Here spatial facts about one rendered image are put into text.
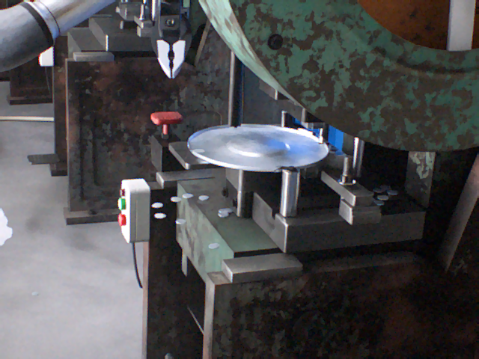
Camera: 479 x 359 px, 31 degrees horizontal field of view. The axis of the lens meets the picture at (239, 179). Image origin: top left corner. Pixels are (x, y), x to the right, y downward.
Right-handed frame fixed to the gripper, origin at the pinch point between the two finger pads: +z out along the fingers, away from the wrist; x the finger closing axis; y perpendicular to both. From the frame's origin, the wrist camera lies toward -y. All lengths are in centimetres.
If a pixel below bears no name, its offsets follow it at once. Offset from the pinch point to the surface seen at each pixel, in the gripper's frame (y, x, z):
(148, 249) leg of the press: -10.3, 5.0, 39.7
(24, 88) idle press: 275, 108, 82
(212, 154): -30.0, -10.6, 8.6
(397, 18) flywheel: -58, -40, -25
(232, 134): -15.7, -14.3, 9.1
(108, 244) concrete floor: 91, 32, 88
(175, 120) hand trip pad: 1.1, -0.6, 11.5
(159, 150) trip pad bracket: -1.8, 3.0, 18.2
